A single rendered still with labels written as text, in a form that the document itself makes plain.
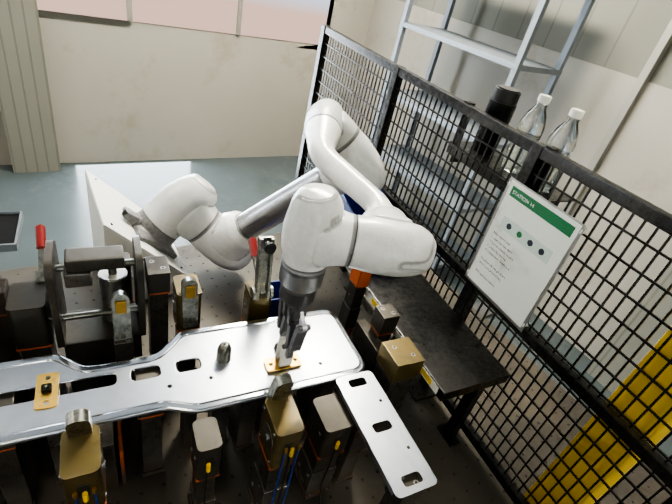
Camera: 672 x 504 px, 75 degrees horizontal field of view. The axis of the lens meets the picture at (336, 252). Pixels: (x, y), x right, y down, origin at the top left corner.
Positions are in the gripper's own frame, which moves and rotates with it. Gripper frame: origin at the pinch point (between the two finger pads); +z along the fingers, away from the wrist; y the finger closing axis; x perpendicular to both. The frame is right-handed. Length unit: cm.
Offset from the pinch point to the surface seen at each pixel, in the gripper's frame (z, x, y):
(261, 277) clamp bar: -5.9, 0.5, 19.5
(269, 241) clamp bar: -15.7, -0.8, 21.1
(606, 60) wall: -59, -231, 118
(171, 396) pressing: 4.6, 24.9, -2.4
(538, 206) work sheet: -38, -54, -4
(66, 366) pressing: 4.5, 43.5, 10.3
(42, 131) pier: 73, 71, 301
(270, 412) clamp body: 0.1, 8.1, -14.4
